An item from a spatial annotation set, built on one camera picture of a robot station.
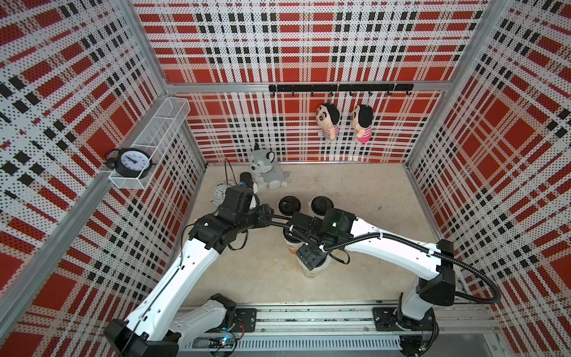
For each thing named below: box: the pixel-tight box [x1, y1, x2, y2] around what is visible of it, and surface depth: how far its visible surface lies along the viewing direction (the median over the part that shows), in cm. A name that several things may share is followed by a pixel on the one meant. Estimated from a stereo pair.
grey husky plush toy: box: [249, 142, 293, 194], surface depth 102 cm
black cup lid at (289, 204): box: [278, 195, 302, 217], surface depth 86 cm
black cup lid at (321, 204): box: [310, 195, 334, 216], surface depth 86 cm
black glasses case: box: [240, 171, 252, 183], surface depth 117 cm
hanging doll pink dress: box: [350, 104, 374, 144], surface depth 97 cm
